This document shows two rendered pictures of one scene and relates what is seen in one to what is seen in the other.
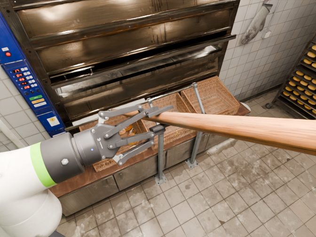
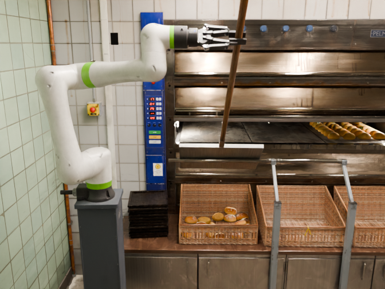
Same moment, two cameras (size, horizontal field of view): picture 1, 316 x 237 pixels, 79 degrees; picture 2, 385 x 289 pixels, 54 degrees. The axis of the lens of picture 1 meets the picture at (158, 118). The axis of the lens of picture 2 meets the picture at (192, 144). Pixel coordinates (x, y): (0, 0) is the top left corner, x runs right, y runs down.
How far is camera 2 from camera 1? 1.39 m
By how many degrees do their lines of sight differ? 41
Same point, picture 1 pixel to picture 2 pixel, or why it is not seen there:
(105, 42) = (240, 93)
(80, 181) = (155, 245)
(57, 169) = (177, 31)
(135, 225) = not seen: outside the picture
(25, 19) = (177, 58)
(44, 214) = (161, 57)
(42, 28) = (188, 67)
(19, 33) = (168, 68)
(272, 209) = not seen: outside the picture
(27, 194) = (161, 37)
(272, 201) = not seen: outside the picture
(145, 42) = (285, 102)
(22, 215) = (155, 47)
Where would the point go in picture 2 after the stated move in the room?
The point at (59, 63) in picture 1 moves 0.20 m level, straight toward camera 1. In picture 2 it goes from (188, 102) to (189, 107)
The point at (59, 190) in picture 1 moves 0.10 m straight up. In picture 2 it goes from (129, 245) to (129, 231)
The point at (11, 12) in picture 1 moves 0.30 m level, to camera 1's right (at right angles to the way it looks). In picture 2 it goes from (170, 51) to (207, 51)
